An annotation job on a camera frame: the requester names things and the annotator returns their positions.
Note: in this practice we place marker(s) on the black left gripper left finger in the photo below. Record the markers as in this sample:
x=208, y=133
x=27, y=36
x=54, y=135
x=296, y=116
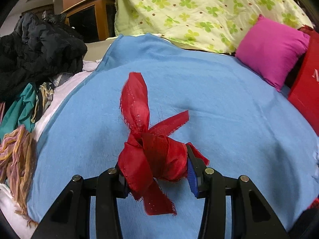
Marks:
x=69, y=215

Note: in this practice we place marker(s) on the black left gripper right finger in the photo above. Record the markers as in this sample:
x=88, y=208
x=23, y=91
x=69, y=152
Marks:
x=251, y=214

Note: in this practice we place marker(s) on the red ribbon bow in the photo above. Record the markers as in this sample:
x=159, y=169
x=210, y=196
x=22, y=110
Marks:
x=149, y=153

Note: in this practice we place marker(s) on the multicolour scarf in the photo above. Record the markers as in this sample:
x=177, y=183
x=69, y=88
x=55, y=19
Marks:
x=18, y=160

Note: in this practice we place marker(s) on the blue bed blanket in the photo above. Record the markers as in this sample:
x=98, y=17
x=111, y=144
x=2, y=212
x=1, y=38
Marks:
x=239, y=122

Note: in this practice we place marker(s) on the teal garment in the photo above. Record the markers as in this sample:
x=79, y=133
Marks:
x=20, y=112

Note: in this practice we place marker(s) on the red Nilrich paper bag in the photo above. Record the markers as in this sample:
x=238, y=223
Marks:
x=304, y=93

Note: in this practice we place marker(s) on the magenta pillow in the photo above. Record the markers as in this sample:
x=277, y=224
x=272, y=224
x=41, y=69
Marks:
x=272, y=49

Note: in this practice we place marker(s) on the black clothes pile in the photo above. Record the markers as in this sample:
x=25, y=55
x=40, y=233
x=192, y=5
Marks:
x=37, y=50

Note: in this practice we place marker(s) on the wooden bedside cabinet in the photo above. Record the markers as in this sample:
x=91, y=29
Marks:
x=93, y=20

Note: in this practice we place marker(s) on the green clover pattern quilt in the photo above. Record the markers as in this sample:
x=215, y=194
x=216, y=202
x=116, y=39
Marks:
x=211, y=25

